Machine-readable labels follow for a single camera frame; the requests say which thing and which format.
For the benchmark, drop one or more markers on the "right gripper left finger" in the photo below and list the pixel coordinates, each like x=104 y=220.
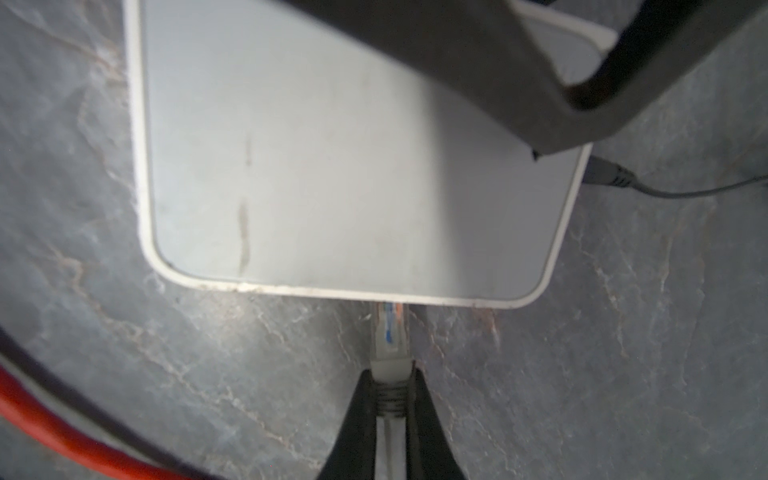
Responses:
x=353 y=456

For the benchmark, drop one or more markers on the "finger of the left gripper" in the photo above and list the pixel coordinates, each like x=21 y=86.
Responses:
x=481 y=50

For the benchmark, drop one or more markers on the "white network switch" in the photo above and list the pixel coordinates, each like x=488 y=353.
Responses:
x=274 y=155

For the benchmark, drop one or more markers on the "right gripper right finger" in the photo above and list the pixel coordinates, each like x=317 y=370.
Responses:
x=428 y=453

